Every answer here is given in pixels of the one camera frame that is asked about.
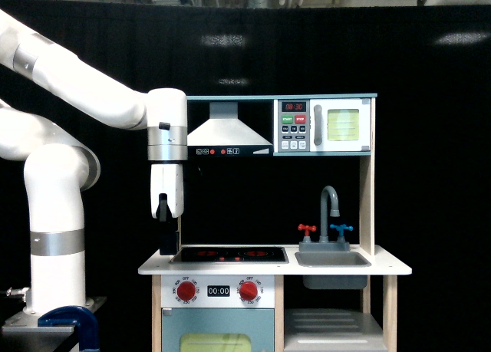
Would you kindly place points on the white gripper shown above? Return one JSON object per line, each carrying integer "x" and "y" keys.
{"x": 167, "y": 202}

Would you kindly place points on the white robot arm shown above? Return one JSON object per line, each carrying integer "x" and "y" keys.
{"x": 58, "y": 168}

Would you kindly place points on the left red oven knob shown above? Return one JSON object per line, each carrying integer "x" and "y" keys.
{"x": 186, "y": 291}

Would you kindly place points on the red oven knob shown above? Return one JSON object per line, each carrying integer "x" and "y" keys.
{"x": 186, "y": 291}
{"x": 248, "y": 291}

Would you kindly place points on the right red oven knob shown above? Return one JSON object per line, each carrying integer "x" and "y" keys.
{"x": 248, "y": 291}

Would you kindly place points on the teal lower oven door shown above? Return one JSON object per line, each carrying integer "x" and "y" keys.
{"x": 218, "y": 329}

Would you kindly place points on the black toy stovetop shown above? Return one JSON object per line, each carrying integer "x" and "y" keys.
{"x": 231, "y": 254}

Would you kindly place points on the silver toy range hood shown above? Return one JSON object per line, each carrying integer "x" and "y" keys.
{"x": 223, "y": 134}

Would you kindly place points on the blue c-clamp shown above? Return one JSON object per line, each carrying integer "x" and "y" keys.
{"x": 79, "y": 317}

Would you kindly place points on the grey toy sink basin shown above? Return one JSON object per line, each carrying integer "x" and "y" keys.
{"x": 333, "y": 260}

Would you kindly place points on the grey microwave control panel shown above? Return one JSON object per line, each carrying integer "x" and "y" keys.
{"x": 292, "y": 125}

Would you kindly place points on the grey lower shelf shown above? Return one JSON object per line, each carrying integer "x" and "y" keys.
{"x": 331, "y": 330}

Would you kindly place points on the wooden toy kitchen frame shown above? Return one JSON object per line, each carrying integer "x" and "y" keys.
{"x": 260, "y": 201}

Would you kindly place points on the red faucet tap handle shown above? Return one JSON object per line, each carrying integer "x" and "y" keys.
{"x": 307, "y": 229}

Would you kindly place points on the silver cable connector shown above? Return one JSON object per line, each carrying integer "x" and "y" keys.
{"x": 17, "y": 293}

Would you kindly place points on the blue faucet tap handle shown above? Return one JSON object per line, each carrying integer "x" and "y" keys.
{"x": 341, "y": 229}

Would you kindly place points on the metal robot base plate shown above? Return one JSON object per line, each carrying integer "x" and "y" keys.
{"x": 20, "y": 332}

